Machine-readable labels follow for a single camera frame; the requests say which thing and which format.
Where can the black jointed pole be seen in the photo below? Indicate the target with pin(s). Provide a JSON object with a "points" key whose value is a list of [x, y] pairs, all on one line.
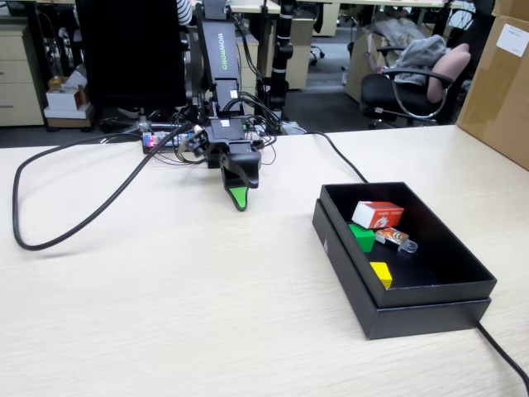
{"points": [[283, 49]]}

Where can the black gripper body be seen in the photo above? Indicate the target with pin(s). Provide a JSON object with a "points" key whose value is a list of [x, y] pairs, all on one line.
{"points": [[227, 134]]}

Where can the person in striped shirt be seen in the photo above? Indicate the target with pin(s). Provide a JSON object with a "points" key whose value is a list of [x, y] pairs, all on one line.
{"points": [[184, 10]]}

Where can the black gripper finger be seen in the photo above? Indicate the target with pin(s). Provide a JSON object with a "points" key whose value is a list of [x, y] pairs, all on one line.
{"points": [[246, 167], [239, 197]]}

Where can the yellow wooden block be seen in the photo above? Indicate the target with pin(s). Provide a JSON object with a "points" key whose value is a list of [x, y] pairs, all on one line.
{"points": [[382, 274]]}

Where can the colourful printed USB stick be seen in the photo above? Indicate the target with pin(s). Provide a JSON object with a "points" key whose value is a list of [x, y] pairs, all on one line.
{"points": [[396, 240]]}

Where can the red and white matchbox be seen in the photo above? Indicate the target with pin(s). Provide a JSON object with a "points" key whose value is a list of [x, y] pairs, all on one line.
{"points": [[378, 215]]}

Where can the black cardboard box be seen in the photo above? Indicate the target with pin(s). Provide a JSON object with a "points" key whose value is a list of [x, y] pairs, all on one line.
{"points": [[438, 252]]}

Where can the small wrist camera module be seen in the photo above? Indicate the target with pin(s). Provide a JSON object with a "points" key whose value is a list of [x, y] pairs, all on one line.
{"points": [[197, 142]]}

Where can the small white cardboard box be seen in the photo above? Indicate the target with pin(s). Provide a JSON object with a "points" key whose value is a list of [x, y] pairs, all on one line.
{"points": [[62, 97]]}

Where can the pink cushion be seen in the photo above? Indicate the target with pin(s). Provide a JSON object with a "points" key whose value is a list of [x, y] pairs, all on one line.
{"points": [[448, 70]]}

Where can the beige drawer cabinet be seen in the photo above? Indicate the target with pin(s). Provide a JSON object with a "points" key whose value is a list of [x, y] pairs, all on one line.
{"points": [[18, 74]]}

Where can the flat white box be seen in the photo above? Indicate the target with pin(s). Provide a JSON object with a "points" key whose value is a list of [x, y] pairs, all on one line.
{"points": [[68, 112]]}

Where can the black office chair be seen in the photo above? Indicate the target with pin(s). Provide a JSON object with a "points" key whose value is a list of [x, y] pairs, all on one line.
{"points": [[380, 89]]}

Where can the narrow beige desk cabinet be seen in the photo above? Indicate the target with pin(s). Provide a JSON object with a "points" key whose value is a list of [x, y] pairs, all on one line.
{"points": [[250, 62]]}

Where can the small brown cardboard box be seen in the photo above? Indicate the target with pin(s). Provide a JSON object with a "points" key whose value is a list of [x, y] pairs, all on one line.
{"points": [[512, 6]]}

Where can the black monitor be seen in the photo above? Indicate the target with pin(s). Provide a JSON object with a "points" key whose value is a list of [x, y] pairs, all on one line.
{"points": [[128, 54]]}

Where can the black open box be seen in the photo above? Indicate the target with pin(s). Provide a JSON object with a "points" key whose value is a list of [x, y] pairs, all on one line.
{"points": [[421, 318]]}

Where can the large brown cardboard box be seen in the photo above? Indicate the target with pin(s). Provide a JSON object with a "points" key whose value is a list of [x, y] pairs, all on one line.
{"points": [[496, 103]]}

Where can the green wooden cube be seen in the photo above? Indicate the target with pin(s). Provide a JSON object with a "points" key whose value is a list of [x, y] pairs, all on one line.
{"points": [[363, 239]]}

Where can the grey cloth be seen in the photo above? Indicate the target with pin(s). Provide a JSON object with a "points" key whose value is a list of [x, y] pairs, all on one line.
{"points": [[421, 54]]}

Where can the controller circuit board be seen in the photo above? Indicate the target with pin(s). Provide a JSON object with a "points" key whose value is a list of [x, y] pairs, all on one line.
{"points": [[159, 140]]}

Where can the wide beige desk cabinet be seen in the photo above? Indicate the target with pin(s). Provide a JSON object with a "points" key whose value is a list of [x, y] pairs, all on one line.
{"points": [[299, 54]]}

